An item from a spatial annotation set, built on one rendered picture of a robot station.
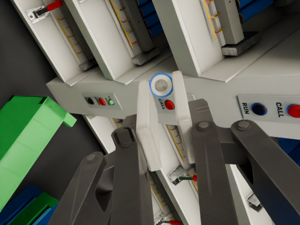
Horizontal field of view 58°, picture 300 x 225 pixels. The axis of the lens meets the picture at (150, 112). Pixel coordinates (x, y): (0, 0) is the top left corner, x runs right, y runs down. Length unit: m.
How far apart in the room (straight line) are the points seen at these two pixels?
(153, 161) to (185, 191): 0.56
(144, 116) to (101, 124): 0.58
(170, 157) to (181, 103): 0.48
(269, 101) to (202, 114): 0.21
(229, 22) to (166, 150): 0.34
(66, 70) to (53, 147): 0.23
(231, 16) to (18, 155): 0.42
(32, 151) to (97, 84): 0.18
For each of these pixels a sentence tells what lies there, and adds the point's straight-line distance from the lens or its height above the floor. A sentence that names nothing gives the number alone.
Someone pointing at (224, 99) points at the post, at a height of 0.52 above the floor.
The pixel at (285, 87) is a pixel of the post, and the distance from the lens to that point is 0.34.
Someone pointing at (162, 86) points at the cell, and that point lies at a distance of 0.20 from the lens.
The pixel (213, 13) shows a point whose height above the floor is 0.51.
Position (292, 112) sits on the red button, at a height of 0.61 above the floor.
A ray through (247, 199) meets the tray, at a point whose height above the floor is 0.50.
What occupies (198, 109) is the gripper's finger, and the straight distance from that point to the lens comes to 0.16.
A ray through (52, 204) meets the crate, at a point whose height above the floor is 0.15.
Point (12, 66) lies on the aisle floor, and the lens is 0.75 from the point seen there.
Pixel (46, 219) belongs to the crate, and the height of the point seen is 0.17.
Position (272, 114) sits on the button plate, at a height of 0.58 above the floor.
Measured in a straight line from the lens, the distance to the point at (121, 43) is 0.52.
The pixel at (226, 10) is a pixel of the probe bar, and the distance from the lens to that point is 0.38.
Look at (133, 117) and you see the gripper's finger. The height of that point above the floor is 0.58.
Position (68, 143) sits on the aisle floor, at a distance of 0.82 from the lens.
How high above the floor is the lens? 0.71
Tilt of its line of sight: 45 degrees down
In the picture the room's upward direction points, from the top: 95 degrees clockwise
